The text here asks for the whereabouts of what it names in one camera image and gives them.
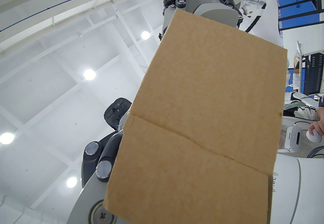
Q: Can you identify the robot body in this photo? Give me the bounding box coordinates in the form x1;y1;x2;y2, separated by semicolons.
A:
269;154;324;224

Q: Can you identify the person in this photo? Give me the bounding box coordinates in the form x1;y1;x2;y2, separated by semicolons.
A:
306;106;324;144

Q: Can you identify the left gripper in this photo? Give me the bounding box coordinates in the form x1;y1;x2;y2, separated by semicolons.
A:
158;0;244;42

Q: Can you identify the dark rack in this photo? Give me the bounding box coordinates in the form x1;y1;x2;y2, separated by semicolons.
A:
301;50;324;95

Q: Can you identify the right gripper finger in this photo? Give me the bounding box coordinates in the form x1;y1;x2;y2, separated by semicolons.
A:
81;98;132;188

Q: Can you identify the small brown carton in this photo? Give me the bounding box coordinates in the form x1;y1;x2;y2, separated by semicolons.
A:
103;9;288;224

